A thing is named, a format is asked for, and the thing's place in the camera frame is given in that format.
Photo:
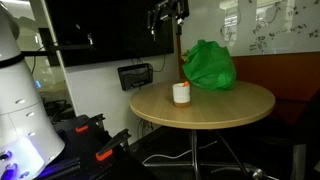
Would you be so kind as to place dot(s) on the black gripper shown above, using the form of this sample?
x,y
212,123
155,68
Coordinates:
x,y
177,9

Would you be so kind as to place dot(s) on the orange marker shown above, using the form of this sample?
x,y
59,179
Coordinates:
x,y
185,84

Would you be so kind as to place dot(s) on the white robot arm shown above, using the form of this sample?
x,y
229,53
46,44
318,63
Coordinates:
x,y
28,141

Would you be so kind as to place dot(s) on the white mug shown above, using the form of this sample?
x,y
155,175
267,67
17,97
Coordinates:
x,y
181,95

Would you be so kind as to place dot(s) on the green plastic bag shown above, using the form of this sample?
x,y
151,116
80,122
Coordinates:
x,y
209,66

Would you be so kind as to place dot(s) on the whiteboard with writing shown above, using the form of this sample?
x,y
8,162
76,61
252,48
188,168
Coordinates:
x,y
254,27

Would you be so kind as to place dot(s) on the round wooden table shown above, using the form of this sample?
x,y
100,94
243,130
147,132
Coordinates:
x,y
209,110

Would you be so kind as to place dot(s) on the black clamp orange tip far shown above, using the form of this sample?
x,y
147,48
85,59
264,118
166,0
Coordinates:
x,y
84,126

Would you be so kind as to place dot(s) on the black clamp orange tip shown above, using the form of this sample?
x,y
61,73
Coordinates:
x,y
84,126
107,150

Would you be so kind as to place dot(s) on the orange upholstered bench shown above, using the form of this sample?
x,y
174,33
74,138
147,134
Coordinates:
x,y
292,78

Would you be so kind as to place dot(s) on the black clamp orange tip near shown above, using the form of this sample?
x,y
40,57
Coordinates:
x,y
107,150

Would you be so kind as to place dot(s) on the black wire wall basket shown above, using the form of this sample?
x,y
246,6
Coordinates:
x,y
134,76

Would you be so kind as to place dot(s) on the black wall monitor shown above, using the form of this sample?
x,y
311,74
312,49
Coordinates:
x,y
96,31

